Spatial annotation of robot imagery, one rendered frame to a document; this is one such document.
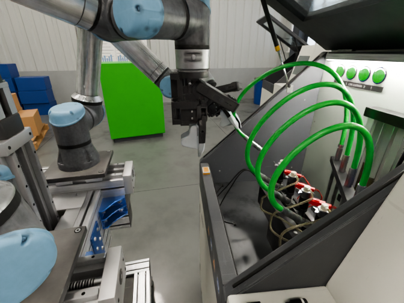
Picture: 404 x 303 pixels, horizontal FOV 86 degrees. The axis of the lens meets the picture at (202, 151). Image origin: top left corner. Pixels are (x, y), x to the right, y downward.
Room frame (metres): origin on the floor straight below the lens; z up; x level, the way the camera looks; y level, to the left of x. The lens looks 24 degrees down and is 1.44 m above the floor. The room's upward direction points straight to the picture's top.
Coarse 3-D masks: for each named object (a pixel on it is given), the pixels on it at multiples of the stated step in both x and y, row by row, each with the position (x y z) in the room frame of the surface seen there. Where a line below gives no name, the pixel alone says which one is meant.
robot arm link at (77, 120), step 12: (60, 108) 0.77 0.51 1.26; (72, 108) 0.77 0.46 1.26; (84, 108) 0.81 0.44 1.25; (60, 120) 0.72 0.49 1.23; (72, 120) 0.74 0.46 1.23; (84, 120) 0.78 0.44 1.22; (60, 132) 0.72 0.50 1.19; (72, 132) 0.73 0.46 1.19; (84, 132) 0.76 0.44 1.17; (60, 144) 0.73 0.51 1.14; (72, 144) 0.73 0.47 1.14
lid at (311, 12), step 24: (288, 0) 0.94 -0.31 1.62; (312, 0) 0.83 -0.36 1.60; (336, 0) 0.75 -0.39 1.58; (360, 0) 0.68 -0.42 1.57; (384, 0) 0.60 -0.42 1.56; (312, 24) 0.93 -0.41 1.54; (336, 24) 0.82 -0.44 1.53; (360, 24) 0.73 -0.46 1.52; (384, 24) 0.66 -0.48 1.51; (336, 48) 0.97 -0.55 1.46; (360, 48) 0.85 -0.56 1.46; (384, 48) 0.75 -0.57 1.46
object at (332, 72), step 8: (288, 64) 0.74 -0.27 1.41; (296, 64) 0.73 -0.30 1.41; (304, 64) 0.73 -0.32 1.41; (312, 64) 0.72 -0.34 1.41; (320, 64) 0.71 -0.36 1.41; (272, 72) 0.75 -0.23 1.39; (328, 72) 0.71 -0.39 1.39; (256, 80) 0.77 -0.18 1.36; (336, 80) 0.70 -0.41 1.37; (248, 88) 0.77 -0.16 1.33; (240, 96) 0.78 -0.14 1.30; (344, 96) 0.69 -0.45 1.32; (232, 112) 0.79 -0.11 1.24; (344, 112) 0.69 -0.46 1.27; (344, 120) 0.68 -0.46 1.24; (344, 136) 0.68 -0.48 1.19
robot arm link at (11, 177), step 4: (0, 168) 0.32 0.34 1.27; (4, 168) 0.32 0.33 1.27; (8, 168) 0.33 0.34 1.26; (0, 172) 0.31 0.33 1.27; (4, 172) 0.31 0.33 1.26; (8, 172) 0.32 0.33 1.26; (0, 176) 0.30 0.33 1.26; (4, 176) 0.31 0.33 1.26; (8, 176) 0.32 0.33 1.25; (12, 176) 0.32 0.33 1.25; (8, 180) 0.31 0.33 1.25; (12, 180) 0.32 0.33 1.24; (16, 184) 0.33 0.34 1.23; (16, 188) 0.32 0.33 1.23; (20, 192) 0.33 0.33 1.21
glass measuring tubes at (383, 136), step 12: (372, 108) 0.66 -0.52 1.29; (384, 108) 0.65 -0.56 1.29; (372, 120) 0.65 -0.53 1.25; (384, 120) 0.60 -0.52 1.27; (396, 120) 0.57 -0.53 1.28; (372, 132) 0.66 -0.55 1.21; (384, 132) 0.60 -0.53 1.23; (396, 132) 0.58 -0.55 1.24; (384, 144) 0.59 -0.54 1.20; (396, 144) 0.55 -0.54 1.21; (360, 156) 0.65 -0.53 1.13; (384, 156) 0.59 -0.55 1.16; (396, 156) 0.56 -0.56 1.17; (360, 168) 0.66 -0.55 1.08; (372, 168) 0.59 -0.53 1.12; (384, 168) 0.56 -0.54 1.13; (372, 180) 0.58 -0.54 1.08
